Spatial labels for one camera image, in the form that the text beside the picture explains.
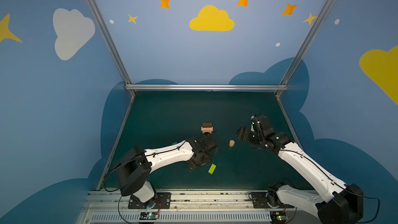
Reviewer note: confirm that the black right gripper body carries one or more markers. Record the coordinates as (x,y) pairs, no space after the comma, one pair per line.
(245,134)

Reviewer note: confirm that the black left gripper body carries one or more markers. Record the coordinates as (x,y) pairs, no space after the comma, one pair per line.
(201,158)

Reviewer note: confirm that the pink wood block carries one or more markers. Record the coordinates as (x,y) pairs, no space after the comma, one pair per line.
(207,129)

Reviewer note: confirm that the natural wood arch block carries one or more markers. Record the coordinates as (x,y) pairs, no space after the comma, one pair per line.
(207,132)

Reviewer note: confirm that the dark brown wood block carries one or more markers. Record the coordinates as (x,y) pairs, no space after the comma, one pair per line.
(207,125)

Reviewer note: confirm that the lime green wood block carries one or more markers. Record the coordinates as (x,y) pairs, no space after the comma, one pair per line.
(212,169)

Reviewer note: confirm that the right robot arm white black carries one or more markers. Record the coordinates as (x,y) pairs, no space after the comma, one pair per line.
(334,202)

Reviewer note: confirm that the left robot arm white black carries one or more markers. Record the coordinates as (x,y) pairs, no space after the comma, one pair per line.
(134,168)

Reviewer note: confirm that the left green circuit board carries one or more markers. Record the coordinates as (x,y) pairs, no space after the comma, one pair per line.
(149,216)

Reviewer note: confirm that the green circuit board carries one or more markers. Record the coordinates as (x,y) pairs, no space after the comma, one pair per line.
(149,216)
(278,218)

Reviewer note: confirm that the right green circuit board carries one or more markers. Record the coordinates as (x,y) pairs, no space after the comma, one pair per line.
(278,218)

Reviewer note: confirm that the right side floor rail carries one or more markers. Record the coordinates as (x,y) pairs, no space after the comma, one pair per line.
(291,128)

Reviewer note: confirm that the floor rail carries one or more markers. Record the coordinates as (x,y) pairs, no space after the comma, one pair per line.
(291,128)
(101,182)

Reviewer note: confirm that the back horizontal aluminium rail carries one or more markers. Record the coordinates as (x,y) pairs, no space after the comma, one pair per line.
(160,87)

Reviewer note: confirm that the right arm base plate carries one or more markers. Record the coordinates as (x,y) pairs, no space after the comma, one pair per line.
(263,199)

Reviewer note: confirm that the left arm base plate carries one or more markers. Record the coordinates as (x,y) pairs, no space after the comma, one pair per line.
(160,200)

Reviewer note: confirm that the left side floor rail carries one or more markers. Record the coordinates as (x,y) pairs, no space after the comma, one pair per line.
(101,182)

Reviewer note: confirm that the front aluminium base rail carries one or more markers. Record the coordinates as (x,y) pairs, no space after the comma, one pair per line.
(187,207)

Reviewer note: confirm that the right corner aluminium post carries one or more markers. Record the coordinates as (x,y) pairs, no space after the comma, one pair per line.
(310,36)

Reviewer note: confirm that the corner aluminium post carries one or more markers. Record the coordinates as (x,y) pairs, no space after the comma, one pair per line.
(310,36)
(99,20)

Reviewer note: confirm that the left corner aluminium post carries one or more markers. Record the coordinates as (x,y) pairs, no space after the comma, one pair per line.
(99,20)

